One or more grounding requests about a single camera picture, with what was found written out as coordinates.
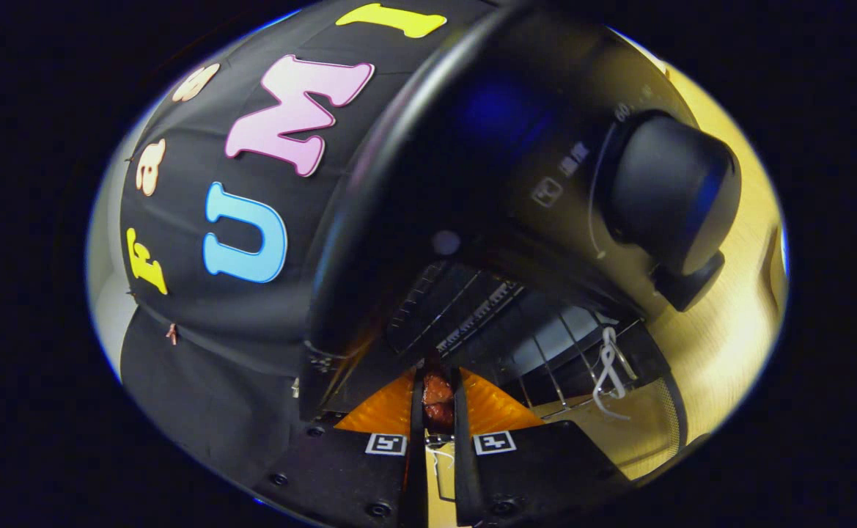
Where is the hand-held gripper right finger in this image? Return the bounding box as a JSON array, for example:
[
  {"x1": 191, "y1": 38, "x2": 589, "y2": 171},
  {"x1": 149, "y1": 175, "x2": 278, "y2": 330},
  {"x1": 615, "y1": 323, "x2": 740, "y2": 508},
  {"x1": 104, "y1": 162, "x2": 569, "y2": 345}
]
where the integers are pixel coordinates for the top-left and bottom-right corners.
[{"x1": 452, "y1": 367, "x2": 630, "y2": 528}]

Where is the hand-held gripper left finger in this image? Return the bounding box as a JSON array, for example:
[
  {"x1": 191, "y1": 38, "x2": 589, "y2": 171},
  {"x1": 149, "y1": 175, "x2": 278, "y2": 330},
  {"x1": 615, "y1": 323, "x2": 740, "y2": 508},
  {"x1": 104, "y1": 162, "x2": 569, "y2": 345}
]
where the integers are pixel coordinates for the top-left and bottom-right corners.
[{"x1": 252, "y1": 367, "x2": 429, "y2": 528}]

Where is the red-brown meat slice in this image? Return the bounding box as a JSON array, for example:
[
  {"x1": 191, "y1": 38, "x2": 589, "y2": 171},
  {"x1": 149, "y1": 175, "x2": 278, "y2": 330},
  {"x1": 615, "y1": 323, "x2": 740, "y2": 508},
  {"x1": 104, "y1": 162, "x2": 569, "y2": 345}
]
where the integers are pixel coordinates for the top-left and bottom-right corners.
[{"x1": 422, "y1": 370, "x2": 456, "y2": 433}]

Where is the black toaster oven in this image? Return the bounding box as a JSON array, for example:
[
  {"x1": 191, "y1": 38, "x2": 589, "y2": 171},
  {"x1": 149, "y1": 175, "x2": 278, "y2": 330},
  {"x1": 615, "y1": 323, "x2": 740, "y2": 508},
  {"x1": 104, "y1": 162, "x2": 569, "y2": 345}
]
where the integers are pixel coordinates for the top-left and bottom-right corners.
[{"x1": 298, "y1": 0, "x2": 743, "y2": 485}]

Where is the black backdrop cloth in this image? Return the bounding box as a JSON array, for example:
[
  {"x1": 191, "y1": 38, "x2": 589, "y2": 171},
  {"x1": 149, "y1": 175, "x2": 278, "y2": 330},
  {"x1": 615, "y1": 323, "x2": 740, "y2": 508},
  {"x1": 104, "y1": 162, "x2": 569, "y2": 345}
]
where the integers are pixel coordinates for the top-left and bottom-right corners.
[{"x1": 117, "y1": 0, "x2": 502, "y2": 485}]

